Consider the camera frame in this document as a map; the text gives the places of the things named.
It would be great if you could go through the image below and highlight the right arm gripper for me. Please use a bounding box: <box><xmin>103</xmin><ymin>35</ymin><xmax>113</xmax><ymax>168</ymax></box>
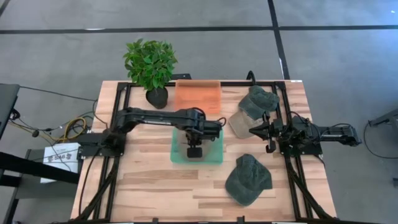
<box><xmin>248</xmin><ymin>111</ymin><xmax>284</xmax><ymax>154</ymax></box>

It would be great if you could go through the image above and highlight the tan baseball cap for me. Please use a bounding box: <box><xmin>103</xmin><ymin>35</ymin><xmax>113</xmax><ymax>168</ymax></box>
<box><xmin>228</xmin><ymin>108</ymin><xmax>265</xmax><ymax>140</ymax></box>

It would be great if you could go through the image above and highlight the dark green baseball cap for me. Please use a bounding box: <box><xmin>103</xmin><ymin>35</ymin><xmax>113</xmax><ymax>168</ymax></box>
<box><xmin>224</xmin><ymin>153</ymin><xmax>274</xmax><ymax>207</ymax></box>
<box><xmin>238</xmin><ymin>85</ymin><xmax>280</xmax><ymax>121</ymax></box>

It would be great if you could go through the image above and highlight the green plastic tray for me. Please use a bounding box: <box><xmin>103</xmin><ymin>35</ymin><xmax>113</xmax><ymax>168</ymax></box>
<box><xmin>170</xmin><ymin>127</ymin><xmax>224</xmax><ymax>166</ymax></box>

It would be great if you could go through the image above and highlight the orange plastic tray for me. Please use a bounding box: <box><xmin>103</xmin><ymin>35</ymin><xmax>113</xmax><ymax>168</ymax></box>
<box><xmin>174</xmin><ymin>79</ymin><xmax>222</xmax><ymax>115</ymax></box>

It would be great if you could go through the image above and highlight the green plant in black pot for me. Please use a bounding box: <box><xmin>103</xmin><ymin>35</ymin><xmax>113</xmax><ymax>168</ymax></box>
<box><xmin>123</xmin><ymin>37</ymin><xmax>178</xmax><ymax>110</ymax></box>

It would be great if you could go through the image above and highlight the grey metal stand leg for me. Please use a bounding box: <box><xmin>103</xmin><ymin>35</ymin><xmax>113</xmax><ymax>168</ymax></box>
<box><xmin>368</xmin><ymin>108</ymin><xmax>398</xmax><ymax>128</ymax></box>

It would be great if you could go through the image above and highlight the white printed cardboard box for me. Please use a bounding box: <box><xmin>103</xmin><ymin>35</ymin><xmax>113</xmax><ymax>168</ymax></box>
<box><xmin>40</xmin><ymin>142</ymin><xmax>82</xmax><ymax>184</ymax></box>

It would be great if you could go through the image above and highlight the black desk beam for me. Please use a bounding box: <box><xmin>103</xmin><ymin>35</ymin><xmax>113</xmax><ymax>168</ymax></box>
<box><xmin>0</xmin><ymin>151</ymin><xmax>81</xmax><ymax>187</ymax></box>

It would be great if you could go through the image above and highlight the black monitor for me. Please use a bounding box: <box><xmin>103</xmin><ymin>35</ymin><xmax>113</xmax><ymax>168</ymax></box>
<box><xmin>0</xmin><ymin>83</ymin><xmax>21</xmax><ymax>141</ymax></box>

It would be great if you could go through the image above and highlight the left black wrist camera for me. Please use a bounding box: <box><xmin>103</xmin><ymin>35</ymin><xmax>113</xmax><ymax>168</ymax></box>
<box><xmin>187</xmin><ymin>147</ymin><xmax>203</xmax><ymax>159</ymax></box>

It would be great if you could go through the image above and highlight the black aluminium table frame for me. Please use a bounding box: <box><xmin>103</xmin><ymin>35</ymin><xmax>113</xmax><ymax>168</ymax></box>
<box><xmin>74</xmin><ymin>79</ymin><xmax>340</xmax><ymax>223</ymax></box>

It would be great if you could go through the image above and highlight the black curved floor cable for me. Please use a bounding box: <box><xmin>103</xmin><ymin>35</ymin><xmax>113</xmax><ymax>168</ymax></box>
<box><xmin>363</xmin><ymin>121</ymin><xmax>398</xmax><ymax>160</ymax></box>

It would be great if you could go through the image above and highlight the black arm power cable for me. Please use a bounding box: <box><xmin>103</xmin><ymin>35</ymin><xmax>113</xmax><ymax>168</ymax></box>
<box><xmin>77</xmin><ymin>149</ymin><xmax>101</xmax><ymax>217</ymax></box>

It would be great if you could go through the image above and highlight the yellow cable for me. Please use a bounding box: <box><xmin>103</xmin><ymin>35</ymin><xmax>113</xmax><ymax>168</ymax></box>
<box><xmin>49</xmin><ymin>116</ymin><xmax>88</xmax><ymax>142</ymax></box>

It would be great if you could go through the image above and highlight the thin black floor cable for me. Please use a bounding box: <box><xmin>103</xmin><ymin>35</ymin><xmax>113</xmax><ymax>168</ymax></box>
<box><xmin>19</xmin><ymin>85</ymin><xmax>98</xmax><ymax>103</ymax></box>

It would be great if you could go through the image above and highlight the black cable with round plug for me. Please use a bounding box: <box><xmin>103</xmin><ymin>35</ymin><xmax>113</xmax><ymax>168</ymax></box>
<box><xmin>8</xmin><ymin>119</ymin><xmax>65</xmax><ymax>140</ymax></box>

